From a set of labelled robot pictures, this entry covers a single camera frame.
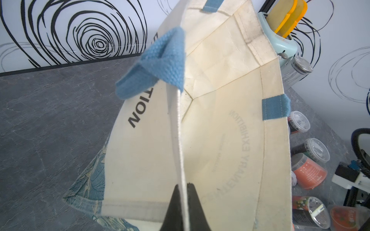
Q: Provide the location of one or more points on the yellow toast slice right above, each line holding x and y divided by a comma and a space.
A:
294, 18

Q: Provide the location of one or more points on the dark label seed jar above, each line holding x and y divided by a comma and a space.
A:
310, 212

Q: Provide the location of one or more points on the mint green toaster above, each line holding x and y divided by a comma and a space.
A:
286, 48

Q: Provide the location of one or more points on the yellow toast slice left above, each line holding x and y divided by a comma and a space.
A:
280, 14

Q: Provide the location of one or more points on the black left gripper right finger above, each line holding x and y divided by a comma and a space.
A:
197, 219

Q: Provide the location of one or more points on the clear jar red band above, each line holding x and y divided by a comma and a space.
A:
298, 122

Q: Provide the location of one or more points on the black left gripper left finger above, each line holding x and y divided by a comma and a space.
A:
173, 219

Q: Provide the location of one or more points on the red yellow label jar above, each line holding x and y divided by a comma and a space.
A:
348, 218

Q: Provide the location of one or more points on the yellow toast slice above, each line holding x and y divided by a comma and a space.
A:
280, 14
294, 18

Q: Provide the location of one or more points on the cream canvas tote bag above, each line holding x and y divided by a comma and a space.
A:
204, 104

